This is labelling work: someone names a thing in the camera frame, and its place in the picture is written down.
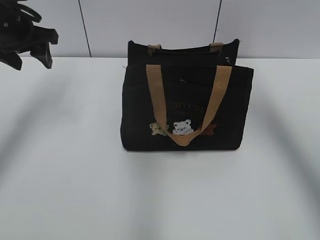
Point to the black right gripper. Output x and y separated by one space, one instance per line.
19 35

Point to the black tote bag tan handles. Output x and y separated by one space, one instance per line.
193 99

